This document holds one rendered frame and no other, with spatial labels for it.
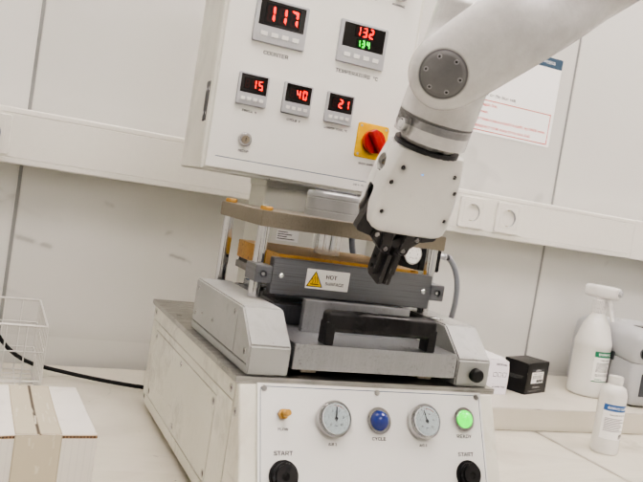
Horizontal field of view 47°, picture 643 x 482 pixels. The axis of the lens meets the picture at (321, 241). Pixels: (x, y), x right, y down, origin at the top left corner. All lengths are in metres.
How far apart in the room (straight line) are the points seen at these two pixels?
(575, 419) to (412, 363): 0.76
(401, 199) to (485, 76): 0.18
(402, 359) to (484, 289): 0.93
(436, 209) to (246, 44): 0.44
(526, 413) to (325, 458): 0.76
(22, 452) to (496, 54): 0.63
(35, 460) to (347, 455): 0.34
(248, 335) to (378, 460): 0.21
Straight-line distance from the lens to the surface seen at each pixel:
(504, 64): 0.73
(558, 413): 1.61
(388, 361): 0.90
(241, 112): 1.14
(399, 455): 0.91
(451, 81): 0.73
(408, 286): 1.00
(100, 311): 1.51
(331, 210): 1.01
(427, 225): 0.86
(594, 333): 1.78
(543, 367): 1.71
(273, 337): 0.85
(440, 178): 0.84
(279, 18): 1.17
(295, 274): 0.93
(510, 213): 1.78
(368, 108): 1.22
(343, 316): 0.86
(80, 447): 0.88
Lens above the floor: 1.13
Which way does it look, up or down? 3 degrees down
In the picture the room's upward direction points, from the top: 9 degrees clockwise
